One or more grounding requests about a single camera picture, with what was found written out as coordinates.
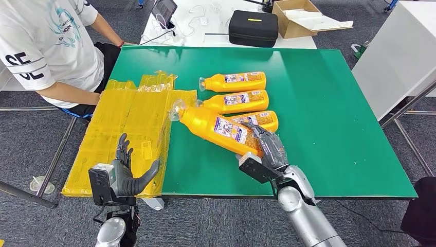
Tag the person's left hand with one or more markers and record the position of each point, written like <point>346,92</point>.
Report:
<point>130,43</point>

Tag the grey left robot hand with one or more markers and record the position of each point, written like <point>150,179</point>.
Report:
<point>122,180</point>

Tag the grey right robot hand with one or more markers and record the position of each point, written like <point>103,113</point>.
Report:
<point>272,150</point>

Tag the orange detergent bottle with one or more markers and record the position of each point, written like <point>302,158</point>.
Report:
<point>204,126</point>
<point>238,107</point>
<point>218,85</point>
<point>269,124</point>

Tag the person's left forearm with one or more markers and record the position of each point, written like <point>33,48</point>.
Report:
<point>105,29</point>

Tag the person's right forearm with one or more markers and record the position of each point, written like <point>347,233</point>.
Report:
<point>68,93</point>

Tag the white table foot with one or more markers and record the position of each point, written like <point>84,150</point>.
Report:
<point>153,204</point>
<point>316,201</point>

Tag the white power strip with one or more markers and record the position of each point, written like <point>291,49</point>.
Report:
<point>177,39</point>

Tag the black tablet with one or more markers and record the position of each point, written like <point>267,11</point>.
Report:
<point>163,10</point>

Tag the yellow plastic wrapped board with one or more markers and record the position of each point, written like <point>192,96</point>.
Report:
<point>112,119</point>

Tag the white charger block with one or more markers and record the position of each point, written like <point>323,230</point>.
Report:
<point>203,20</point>

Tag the clear plastic lid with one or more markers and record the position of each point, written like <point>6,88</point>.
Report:
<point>41,185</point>

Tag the thin black rod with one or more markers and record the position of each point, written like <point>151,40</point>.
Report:
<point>216,33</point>

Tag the person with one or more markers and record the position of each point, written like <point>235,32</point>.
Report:
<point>41,34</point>

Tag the black carrying case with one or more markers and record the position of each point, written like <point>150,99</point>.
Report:
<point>253,32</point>

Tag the cardboard box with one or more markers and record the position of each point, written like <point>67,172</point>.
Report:
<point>293,30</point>

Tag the white side table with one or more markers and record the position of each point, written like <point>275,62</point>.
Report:
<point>10,81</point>
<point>398,58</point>

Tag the white foam sheet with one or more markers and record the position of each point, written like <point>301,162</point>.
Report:
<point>323,23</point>

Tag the black device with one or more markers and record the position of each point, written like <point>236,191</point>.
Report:
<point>268,6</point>

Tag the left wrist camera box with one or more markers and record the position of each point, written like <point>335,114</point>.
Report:
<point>100,184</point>

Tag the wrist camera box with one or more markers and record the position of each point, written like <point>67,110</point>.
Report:
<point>100,184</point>
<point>255,168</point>

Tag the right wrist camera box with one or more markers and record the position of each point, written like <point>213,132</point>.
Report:
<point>255,168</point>

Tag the grey metal table frame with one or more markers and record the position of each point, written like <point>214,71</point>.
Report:
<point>56,156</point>
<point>408,103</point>

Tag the green white floor bracket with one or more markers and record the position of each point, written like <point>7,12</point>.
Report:
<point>359,50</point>

